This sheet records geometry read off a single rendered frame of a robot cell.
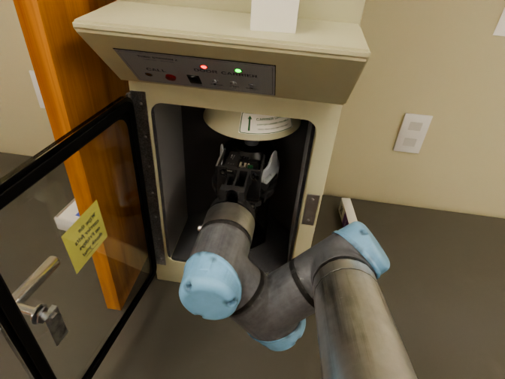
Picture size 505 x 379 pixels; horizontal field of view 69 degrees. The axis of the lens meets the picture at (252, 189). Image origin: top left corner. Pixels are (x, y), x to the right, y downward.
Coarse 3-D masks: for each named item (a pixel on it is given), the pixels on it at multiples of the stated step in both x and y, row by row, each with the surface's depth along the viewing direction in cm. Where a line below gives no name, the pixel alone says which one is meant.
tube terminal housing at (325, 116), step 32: (128, 0) 49; (160, 0) 48; (192, 0) 47; (224, 0) 47; (320, 0) 45; (352, 0) 45; (160, 96) 56; (192, 96) 55; (224, 96) 55; (256, 96) 54; (320, 128) 56; (320, 160) 59; (320, 192) 63
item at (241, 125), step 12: (204, 120) 64; (216, 120) 61; (228, 120) 60; (240, 120) 59; (252, 120) 59; (264, 120) 59; (276, 120) 60; (288, 120) 62; (300, 120) 66; (228, 132) 60; (240, 132) 60; (252, 132) 60; (264, 132) 60; (276, 132) 61; (288, 132) 62
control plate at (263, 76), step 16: (128, 64) 47; (144, 64) 46; (160, 64) 45; (176, 64) 45; (192, 64) 44; (208, 64) 44; (224, 64) 43; (240, 64) 42; (256, 64) 42; (144, 80) 51; (160, 80) 51; (176, 80) 50; (208, 80) 48; (224, 80) 48; (240, 80) 47; (256, 80) 46; (272, 80) 46
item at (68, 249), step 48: (96, 144) 49; (48, 192) 42; (96, 192) 51; (0, 240) 37; (48, 240) 44; (96, 240) 54; (144, 240) 69; (48, 288) 46; (96, 288) 57; (48, 336) 48; (96, 336) 60
